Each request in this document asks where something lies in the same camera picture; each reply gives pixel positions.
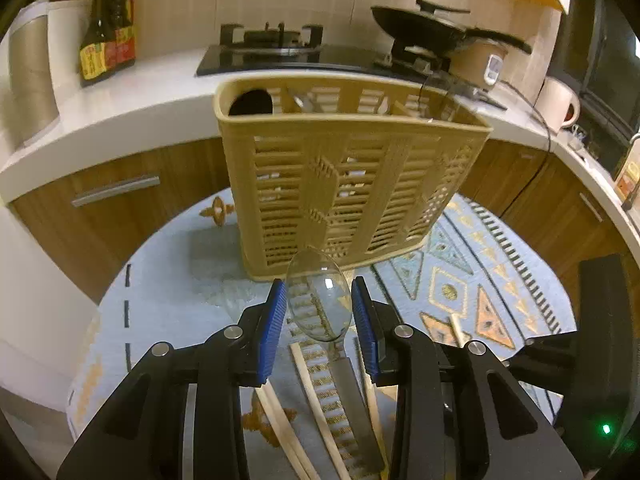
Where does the left drawer handle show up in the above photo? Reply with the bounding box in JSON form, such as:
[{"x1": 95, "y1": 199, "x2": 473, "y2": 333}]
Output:
[{"x1": 70, "y1": 174, "x2": 160, "y2": 208}]

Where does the black power cable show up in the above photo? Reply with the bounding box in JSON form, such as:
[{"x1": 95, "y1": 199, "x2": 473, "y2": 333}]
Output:
[{"x1": 499, "y1": 79, "x2": 554, "y2": 154}]

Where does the black wok with lid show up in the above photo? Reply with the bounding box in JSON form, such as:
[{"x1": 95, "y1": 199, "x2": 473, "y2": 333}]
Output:
[{"x1": 371, "y1": 6, "x2": 533, "y2": 56}]

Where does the grey cylindrical canister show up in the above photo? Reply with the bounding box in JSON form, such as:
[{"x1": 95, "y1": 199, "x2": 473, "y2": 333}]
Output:
[{"x1": 9, "y1": 0, "x2": 60, "y2": 145}]

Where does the sauce bottle red label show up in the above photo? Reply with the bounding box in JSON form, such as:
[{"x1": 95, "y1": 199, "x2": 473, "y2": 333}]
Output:
[{"x1": 106, "y1": 0, "x2": 136, "y2": 70}]

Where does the black ladle spoon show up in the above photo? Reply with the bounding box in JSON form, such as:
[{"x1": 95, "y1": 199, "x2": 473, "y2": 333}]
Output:
[{"x1": 228, "y1": 89, "x2": 273, "y2": 116}]

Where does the black gas stove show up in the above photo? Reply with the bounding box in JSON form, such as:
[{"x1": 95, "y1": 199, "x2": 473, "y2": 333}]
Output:
[{"x1": 196, "y1": 23, "x2": 506, "y2": 110}]

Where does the dark window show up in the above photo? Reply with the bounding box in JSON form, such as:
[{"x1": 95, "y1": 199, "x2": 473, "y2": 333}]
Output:
[{"x1": 548, "y1": 0, "x2": 639, "y2": 176}]

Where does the gold rice cooker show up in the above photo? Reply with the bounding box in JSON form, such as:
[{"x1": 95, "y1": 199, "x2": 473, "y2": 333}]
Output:
[{"x1": 449, "y1": 40, "x2": 508, "y2": 90}]

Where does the soy sauce bottle yellow label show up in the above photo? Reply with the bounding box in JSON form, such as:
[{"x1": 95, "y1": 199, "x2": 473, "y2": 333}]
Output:
[{"x1": 79, "y1": 0, "x2": 117, "y2": 87}]

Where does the drawer handle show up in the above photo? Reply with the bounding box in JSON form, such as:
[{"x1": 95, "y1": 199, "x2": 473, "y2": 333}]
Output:
[
  {"x1": 70, "y1": 174, "x2": 160, "y2": 208},
  {"x1": 578, "y1": 192, "x2": 603, "y2": 223}
]

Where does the right drawer handle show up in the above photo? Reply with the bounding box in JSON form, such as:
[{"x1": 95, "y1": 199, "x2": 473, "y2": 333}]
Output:
[{"x1": 578, "y1": 192, "x2": 603, "y2": 223}]

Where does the yellow plastic utensil basket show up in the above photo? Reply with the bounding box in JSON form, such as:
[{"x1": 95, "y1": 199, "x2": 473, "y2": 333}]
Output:
[{"x1": 213, "y1": 73, "x2": 491, "y2": 281}]

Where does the patterned blue table mat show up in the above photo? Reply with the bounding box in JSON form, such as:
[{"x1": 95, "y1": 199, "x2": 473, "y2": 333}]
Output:
[{"x1": 66, "y1": 191, "x2": 576, "y2": 479}]

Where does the white electric kettle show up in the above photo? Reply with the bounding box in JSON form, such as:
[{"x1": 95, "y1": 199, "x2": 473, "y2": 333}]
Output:
[{"x1": 535, "y1": 77, "x2": 580, "y2": 133}]

